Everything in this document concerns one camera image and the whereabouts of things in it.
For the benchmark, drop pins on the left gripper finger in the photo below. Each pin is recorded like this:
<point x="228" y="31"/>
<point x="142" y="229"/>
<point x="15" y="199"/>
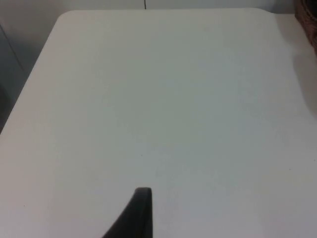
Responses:
<point x="138" y="218"/>

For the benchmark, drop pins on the dark brown wicker basket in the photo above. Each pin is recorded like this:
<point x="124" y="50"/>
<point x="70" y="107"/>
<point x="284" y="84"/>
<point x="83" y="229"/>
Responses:
<point x="308" y="17"/>

